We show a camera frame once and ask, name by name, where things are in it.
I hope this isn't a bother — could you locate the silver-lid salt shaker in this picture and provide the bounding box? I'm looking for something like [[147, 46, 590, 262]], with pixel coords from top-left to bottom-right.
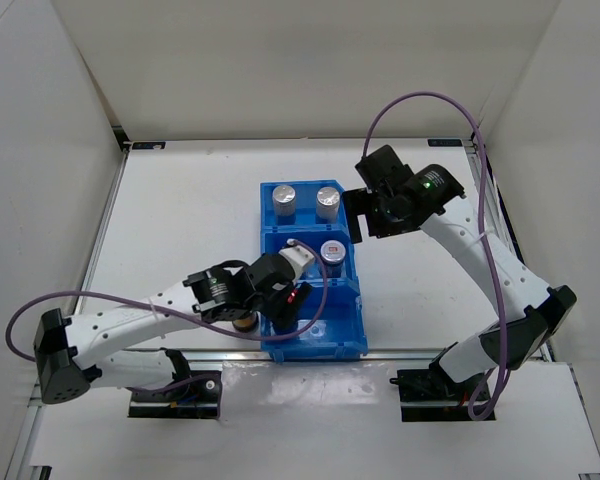
[[316, 186, 341, 223], [271, 184, 296, 221]]

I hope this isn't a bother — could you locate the white-lid spice jar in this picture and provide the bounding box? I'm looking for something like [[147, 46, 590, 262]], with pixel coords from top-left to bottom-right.
[[320, 240, 346, 278]]

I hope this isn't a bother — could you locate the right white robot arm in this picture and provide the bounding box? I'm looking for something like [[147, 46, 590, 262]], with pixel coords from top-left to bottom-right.
[[342, 158, 577, 400]]

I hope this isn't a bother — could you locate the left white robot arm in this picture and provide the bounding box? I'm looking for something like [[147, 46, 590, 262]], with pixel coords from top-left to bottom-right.
[[33, 246, 315, 405]]

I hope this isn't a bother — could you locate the middle blue storage bin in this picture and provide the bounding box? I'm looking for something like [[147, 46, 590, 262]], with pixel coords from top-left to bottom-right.
[[260, 225, 359, 284]]

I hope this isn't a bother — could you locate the blue storage bin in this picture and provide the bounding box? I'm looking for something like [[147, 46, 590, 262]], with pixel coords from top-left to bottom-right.
[[260, 180, 348, 231], [260, 279, 368, 363], [260, 225, 359, 284]]

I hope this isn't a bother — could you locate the near red-lid sauce jar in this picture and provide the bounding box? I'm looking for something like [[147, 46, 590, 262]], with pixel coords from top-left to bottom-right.
[[232, 312, 259, 333]]

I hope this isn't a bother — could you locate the near blue storage bin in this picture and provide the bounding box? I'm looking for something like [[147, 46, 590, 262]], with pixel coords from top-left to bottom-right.
[[260, 279, 368, 363]]

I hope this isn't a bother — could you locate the far blue storage bin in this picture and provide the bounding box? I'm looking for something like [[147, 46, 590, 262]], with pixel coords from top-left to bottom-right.
[[260, 180, 348, 231]]

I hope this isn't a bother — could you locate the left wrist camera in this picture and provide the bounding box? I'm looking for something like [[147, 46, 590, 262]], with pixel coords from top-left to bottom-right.
[[279, 239, 315, 281]]

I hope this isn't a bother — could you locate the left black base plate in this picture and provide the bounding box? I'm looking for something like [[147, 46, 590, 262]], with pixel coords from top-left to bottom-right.
[[127, 367, 223, 420]]

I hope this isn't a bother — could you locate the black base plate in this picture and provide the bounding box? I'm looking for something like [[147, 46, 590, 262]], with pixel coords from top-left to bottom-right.
[[127, 367, 223, 420], [389, 368, 484, 422]]

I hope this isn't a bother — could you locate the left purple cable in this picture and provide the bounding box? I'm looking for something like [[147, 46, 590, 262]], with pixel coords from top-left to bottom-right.
[[5, 240, 331, 419]]

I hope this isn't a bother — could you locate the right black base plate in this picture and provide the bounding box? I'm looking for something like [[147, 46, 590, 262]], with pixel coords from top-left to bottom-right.
[[389, 368, 484, 422]]

